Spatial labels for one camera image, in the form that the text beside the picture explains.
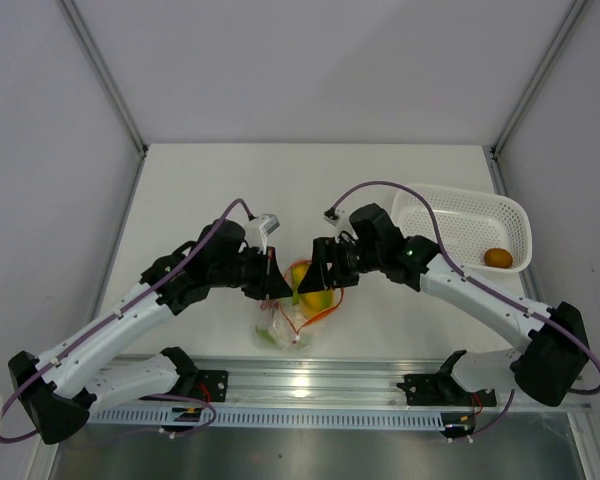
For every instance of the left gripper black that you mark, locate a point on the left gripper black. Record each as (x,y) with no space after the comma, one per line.
(270,283)

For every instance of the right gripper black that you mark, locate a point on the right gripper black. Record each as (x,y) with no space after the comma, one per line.
(327,251)

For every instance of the white cauliflower green leaves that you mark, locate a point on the white cauliflower green leaves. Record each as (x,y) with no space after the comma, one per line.
(276,332)

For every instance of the aluminium frame post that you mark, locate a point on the aluminium frame post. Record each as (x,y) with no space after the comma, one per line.
(92,53)
(550,57)

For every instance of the white perforated plastic basket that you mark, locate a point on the white perforated plastic basket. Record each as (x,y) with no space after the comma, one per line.
(469,222)

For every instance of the left aluminium frame post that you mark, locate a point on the left aluminium frame post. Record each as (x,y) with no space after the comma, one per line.
(92,53)

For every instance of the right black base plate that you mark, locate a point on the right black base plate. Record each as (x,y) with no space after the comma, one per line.
(441,390)

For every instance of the right aluminium frame post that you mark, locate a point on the right aluminium frame post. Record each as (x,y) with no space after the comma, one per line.
(550,57)

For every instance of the mango yellow green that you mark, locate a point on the mango yellow green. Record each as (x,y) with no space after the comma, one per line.
(310,304)

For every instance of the aluminium mounting rail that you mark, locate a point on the aluminium mounting rail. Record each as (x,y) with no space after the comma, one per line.
(315,383)

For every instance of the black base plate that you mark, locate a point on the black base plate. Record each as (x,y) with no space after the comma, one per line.
(207,385)
(441,390)

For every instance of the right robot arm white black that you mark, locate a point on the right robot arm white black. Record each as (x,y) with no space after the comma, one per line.
(546,351)

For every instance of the clear zip bag orange zipper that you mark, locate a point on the clear zip bag orange zipper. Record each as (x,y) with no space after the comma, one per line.
(284,308)

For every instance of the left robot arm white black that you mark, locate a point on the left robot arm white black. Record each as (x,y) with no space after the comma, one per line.
(63,387)

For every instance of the round orange brown fruit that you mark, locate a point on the round orange brown fruit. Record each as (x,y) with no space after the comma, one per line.
(498,258)

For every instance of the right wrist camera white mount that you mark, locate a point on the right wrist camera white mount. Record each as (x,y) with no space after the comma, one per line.
(339,221)

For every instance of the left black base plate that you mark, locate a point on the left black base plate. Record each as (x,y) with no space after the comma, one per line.
(207,385)

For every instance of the slotted white cable duct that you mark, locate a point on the slotted white cable duct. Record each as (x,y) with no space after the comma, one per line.
(222,416)

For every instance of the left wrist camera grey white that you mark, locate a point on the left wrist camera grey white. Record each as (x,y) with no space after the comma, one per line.
(258,230)

